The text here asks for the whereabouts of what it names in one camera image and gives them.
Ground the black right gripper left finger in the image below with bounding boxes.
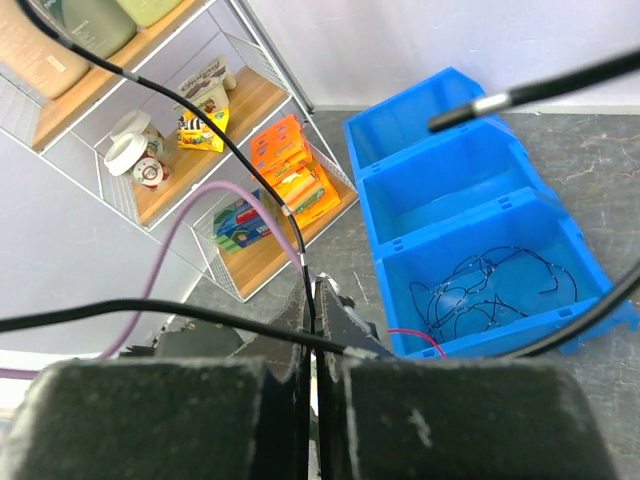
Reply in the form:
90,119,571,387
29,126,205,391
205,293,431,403
0,284,314,480

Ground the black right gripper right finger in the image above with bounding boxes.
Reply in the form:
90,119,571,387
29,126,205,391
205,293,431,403
315,275,618,479

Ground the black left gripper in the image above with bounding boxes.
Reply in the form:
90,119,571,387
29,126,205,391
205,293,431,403
117,294,301,361

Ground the red wire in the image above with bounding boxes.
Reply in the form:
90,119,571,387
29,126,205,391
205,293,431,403
387,328,449,359

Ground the black wire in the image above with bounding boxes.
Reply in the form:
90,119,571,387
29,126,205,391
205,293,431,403
0,0,640,361

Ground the blue green sponge pack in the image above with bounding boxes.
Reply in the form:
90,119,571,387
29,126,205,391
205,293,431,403
212,198,271,254

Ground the blue plastic bin near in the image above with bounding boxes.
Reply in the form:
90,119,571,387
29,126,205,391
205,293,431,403
375,188,612,359

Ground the blue plastic bin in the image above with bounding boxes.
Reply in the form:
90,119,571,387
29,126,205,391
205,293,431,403
357,119,557,249
375,188,612,359
344,67,485,178

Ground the white paper cup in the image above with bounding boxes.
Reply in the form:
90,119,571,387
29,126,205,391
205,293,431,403
109,110,165,155
104,133,171,191

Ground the yellow candy bag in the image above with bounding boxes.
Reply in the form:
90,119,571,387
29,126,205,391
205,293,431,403
176,107,230,152

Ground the orange snack box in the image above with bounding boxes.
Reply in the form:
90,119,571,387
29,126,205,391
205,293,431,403
250,114,341,229

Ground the white yogurt cup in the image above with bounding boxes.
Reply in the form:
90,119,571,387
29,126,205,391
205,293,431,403
177,54,237,113

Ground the blue plastic bin middle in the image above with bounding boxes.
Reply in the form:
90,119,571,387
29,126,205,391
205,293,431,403
357,119,557,249

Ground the blue plastic bin far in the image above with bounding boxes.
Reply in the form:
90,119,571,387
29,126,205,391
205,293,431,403
344,67,485,178

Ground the grey green pump bottle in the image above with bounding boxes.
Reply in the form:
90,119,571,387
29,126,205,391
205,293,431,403
40,0,137,59

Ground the beige pump bottle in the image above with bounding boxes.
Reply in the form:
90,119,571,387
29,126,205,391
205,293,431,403
1,1,90,99

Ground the light green pump bottle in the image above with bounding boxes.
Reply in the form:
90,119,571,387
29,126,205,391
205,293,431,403
117,0,182,28

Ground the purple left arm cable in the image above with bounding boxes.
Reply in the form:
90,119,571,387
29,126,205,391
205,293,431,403
0,180,314,381

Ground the white wire shelf rack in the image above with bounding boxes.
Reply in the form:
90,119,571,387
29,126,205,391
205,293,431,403
1,1,357,302

